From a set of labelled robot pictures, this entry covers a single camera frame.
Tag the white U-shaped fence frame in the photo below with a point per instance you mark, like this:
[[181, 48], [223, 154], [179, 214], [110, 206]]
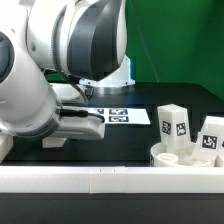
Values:
[[37, 179]]

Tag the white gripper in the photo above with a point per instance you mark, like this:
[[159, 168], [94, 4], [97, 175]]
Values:
[[80, 123]]

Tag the white sheet with tags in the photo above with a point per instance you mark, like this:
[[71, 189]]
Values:
[[123, 115]]

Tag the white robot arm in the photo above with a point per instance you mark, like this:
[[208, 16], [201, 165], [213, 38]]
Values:
[[77, 38]]

